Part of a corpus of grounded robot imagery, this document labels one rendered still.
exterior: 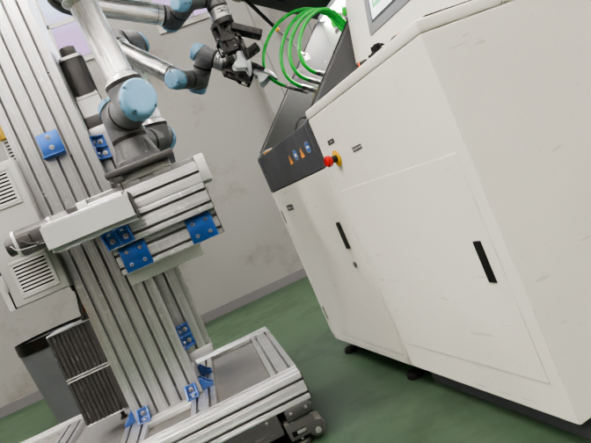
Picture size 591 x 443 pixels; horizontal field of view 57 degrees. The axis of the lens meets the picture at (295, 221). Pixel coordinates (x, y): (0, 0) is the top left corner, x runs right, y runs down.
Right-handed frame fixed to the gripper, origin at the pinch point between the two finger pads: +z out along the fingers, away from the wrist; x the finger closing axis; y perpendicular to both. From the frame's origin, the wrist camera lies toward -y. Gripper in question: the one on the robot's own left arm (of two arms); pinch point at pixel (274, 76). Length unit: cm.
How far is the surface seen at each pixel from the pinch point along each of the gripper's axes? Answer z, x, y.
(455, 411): 100, 37, 86
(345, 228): 50, 19, 48
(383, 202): 59, 51, 41
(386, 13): 38, 53, -11
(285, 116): 3.2, -30.7, 5.0
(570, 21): 81, 84, -7
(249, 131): -77, -259, -34
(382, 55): 46, 84, 16
